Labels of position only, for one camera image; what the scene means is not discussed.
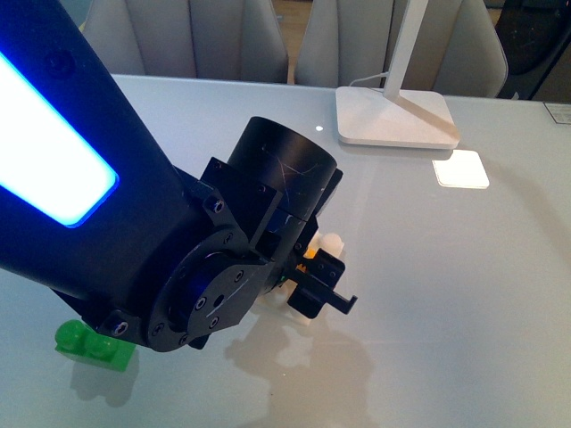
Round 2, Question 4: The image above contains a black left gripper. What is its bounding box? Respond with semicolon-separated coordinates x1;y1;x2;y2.
201;117;358;319

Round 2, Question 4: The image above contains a yellow two-stud toy block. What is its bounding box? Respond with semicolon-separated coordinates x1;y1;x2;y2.
297;248;318;272

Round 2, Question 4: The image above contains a white studded base plate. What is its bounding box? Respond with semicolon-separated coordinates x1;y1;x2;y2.
252;232;344;326

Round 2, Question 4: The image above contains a green two-stud toy block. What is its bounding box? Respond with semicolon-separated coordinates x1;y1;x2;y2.
54;320;136;372

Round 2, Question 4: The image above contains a white desk lamp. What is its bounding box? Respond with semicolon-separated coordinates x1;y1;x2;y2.
335;1;459;150

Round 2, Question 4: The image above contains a beige chair on left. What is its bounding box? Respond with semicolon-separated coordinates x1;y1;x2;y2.
83;1;288;84

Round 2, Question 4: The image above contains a beige chair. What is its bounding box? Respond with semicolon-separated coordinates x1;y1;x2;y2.
294;0;508;98
83;1;288;84

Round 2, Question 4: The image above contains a beige chair on right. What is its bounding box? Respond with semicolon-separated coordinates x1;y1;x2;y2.
294;0;508;98

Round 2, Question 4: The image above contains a black front-load washing machine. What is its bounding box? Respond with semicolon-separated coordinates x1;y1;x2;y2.
495;1;570;103

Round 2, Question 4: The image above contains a white lamp power cable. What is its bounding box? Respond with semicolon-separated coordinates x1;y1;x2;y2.
348;70;388;89

